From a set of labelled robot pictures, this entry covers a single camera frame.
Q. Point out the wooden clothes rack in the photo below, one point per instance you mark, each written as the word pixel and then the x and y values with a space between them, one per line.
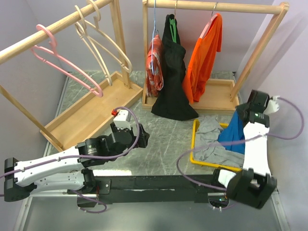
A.
pixel 90 115
pixel 221 95

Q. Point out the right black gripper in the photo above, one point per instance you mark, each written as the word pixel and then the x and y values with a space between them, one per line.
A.
pixel 239 109

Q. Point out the blue wire hanger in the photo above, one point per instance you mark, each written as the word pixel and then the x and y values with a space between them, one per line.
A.
pixel 153 62

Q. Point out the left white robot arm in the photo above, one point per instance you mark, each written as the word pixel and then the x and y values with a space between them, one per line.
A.
pixel 69 169

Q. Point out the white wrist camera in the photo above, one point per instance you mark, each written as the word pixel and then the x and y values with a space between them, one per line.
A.
pixel 272 106
pixel 121 119

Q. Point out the left wooden clothes rack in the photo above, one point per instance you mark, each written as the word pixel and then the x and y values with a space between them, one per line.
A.
pixel 90 115

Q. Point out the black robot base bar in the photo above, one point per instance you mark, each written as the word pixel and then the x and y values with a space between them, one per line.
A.
pixel 138 189

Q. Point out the pink plastic hanger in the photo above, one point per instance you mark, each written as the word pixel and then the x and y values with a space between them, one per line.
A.
pixel 53 51

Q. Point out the rear beige plastic hanger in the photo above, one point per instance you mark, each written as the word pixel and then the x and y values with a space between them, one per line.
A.
pixel 110 41

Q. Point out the right wooden clothes rack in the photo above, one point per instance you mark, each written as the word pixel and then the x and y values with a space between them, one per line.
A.
pixel 221 95

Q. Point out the blue tank top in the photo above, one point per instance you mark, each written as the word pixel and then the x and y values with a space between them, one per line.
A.
pixel 233 132

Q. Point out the black garment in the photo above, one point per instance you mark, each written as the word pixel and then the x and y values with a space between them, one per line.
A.
pixel 172 102

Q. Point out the grey garment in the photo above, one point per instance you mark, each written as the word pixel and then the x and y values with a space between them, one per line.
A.
pixel 209 144

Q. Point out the front beige plastic hanger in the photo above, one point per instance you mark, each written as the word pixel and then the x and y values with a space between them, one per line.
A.
pixel 81 30

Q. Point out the pink hanger with metal hook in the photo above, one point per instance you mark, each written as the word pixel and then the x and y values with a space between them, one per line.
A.
pixel 207 26

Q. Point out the beige plastic hanger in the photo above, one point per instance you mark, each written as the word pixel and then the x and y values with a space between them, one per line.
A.
pixel 110 41
pixel 81 30

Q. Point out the yellow plastic tray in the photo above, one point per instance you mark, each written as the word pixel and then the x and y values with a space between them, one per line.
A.
pixel 195 126

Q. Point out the red patterned garment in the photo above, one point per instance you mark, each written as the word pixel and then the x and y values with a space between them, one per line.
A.
pixel 154 83

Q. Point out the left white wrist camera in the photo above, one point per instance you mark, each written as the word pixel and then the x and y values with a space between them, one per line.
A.
pixel 121 119

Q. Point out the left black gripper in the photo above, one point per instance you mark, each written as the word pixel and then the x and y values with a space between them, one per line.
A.
pixel 143 137

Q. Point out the green hanger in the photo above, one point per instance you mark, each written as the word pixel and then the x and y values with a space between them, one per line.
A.
pixel 174 30

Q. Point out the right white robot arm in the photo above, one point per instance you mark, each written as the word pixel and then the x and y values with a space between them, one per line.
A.
pixel 253 184

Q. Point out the orange t-shirt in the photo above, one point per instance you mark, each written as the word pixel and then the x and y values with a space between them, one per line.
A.
pixel 202 61

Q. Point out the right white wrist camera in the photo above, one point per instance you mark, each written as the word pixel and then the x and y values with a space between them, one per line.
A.
pixel 272 106

